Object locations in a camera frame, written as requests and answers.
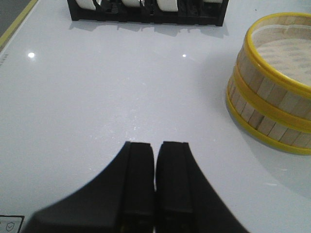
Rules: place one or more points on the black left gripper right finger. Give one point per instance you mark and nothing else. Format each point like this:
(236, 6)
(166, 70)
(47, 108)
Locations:
(185, 200)

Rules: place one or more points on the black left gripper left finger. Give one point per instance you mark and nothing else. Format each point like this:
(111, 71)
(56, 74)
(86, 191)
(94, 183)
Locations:
(121, 199)

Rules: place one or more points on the bamboo steamer basket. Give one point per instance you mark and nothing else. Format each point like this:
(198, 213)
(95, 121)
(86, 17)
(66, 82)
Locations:
(260, 86)
(271, 132)

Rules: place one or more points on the black dish rack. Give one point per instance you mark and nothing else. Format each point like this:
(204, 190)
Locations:
(190, 12)

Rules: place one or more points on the white bowl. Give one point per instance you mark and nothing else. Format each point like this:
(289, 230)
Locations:
(133, 3)
(168, 5)
(86, 4)

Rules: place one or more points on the white bowl far left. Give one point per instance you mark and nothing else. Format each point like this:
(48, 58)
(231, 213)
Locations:
(86, 4)

